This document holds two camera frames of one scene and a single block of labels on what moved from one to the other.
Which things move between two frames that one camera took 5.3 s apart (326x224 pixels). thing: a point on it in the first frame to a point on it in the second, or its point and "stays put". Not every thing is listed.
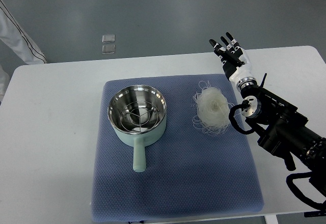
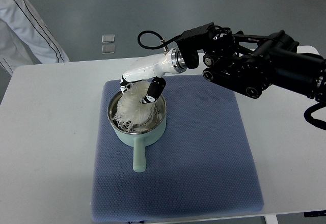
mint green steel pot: [137, 115] stays put
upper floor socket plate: [108, 38] stays put
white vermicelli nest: [212, 109] to [131, 113]
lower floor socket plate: [108, 49] stays put
